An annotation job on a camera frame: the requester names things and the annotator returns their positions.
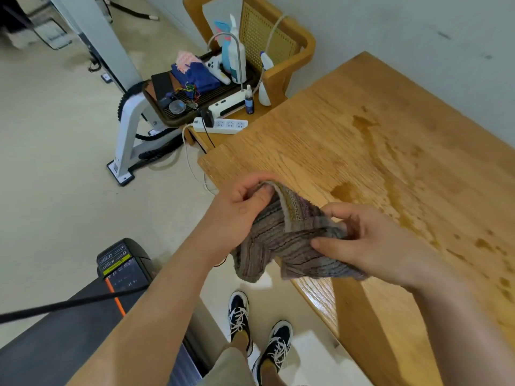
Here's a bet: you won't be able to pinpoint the black rod with white tip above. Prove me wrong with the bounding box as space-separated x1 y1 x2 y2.
102 0 160 21

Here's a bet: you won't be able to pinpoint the white power cable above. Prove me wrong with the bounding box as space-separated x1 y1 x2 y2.
182 124 220 196

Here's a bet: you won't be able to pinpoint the person's right hand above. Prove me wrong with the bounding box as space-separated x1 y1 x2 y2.
311 202 448 292

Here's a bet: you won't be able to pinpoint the black treadmill with orange stripe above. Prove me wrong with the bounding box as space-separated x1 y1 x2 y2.
0 238 226 386

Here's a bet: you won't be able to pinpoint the wooden chair with rattan back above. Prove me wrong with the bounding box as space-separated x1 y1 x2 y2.
183 0 316 153

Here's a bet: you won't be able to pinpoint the pink patterned cloth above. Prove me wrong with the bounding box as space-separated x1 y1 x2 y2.
175 50 203 75

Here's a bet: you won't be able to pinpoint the person's left hand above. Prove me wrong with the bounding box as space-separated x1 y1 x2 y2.
199 171 283 259

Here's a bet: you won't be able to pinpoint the person's black white sneaker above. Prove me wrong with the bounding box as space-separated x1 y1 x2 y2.
251 320 294 385
228 290 255 357

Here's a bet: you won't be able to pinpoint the dark blue folded cloth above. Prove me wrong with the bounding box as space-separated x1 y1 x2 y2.
171 62 222 95

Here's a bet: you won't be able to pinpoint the white machine frame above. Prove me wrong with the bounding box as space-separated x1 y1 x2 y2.
47 0 178 187

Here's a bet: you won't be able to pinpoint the person's right black white sneaker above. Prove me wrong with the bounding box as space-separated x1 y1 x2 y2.
251 320 294 385

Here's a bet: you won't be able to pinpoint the person's left black white sneaker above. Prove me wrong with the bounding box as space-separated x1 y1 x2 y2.
228 290 255 357

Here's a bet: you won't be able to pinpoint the white spray bottle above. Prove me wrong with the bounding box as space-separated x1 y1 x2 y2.
257 51 275 107

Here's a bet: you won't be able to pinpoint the silver gooseneck lamp white base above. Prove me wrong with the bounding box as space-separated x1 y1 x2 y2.
207 32 247 119

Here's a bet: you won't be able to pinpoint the black rectangular box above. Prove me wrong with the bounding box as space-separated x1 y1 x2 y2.
150 71 175 103

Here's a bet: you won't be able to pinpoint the small board with coloured wires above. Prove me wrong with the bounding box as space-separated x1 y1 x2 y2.
174 82 202 109

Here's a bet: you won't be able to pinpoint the white game controller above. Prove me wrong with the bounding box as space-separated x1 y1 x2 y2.
204 56 231 86

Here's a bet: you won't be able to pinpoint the thin black cable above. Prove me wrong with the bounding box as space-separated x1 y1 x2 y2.
0 283 150 324

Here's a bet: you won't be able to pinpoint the person's right forearm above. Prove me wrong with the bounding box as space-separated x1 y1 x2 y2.
410 273 515 386

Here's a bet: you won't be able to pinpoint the person's khaki shorts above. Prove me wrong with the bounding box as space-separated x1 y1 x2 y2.
200 346 260 386

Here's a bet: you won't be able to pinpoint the dark brown slatted tray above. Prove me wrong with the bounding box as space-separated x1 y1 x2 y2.
142 50 262 128

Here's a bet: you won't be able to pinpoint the white power strip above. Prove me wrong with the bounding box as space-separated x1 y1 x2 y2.
193 117 249 135

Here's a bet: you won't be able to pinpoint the blue spray bottle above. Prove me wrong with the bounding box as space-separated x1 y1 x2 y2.
213 21 238 75

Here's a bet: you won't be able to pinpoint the striped brown cleaning cloth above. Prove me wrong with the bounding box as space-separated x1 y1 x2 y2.
231 181 369 284

